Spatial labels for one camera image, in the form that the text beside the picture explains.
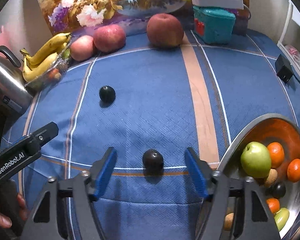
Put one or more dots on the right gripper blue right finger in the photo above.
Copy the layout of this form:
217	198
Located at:
252	216

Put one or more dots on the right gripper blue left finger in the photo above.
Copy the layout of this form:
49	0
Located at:
48	220

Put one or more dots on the brown kiwi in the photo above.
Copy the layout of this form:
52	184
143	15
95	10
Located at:
228	221
271	178

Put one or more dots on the person's left hand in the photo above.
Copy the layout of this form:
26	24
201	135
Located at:
5	222

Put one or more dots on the small green apple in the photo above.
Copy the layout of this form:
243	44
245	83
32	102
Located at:
281	218

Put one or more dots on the orange mandarin with stem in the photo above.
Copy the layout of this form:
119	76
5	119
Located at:
273	204

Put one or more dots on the brown kiwi in bowl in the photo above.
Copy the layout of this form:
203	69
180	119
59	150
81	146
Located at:
271	178

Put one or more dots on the steel thermos kettle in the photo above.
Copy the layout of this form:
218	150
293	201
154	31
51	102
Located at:
13	92

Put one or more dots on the large green apple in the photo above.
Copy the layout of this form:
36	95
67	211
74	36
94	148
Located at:
256	160

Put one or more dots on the orange mandarin right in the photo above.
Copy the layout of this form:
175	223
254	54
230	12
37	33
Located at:
293	171

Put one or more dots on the orange mandarin top middle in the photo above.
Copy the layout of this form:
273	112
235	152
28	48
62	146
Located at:
277	154

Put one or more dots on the clear plastic fruit tray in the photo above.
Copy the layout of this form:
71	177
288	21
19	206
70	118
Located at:
52	75

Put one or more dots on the yellow banana bunch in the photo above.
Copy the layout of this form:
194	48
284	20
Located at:
42	60

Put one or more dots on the stainless steel bowl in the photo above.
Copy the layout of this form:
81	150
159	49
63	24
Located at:
265	129

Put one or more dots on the pink apple left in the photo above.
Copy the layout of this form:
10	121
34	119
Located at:
83	48

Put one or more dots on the blue plaid tablecloth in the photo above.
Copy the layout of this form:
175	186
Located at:
195	96

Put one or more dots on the red apple middle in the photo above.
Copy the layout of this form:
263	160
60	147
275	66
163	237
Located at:
109	38

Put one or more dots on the floral painting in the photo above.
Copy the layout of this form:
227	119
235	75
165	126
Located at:
85	16

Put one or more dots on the black power adapter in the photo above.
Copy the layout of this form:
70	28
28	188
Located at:
283	68

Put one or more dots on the pink plastic bag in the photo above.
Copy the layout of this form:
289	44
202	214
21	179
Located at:
294	53

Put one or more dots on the dark red apple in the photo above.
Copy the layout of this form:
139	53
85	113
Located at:
164	31

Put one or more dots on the white shelf rack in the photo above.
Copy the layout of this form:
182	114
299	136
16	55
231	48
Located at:
292	18

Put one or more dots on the teal plastic basket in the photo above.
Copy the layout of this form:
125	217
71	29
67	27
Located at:
213	25

